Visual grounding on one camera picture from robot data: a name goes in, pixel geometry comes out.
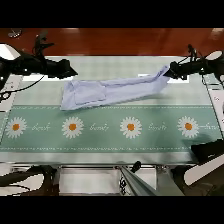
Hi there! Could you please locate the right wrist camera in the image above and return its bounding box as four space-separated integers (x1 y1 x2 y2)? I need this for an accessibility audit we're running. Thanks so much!
185 43 201 65

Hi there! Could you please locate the black cable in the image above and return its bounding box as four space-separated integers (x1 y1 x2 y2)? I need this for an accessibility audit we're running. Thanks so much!
0 75 46 102

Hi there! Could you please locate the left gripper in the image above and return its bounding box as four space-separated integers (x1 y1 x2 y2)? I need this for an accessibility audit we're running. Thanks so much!
45 58 79 80

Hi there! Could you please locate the light blue shirt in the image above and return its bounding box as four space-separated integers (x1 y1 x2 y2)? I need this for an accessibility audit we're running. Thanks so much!
59 64 172 112

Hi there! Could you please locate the silver frame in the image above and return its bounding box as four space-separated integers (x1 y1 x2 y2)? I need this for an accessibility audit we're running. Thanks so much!
0 161 198 197

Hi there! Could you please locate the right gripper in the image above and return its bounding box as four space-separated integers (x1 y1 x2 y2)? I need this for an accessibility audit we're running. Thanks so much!
163 59 190 80

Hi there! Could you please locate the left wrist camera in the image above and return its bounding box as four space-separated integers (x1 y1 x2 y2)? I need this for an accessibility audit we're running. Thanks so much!
31 31 56 63

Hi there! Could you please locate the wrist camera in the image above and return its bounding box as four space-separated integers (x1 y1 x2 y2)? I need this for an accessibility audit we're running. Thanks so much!
185 43 201 65
31 31 56 63

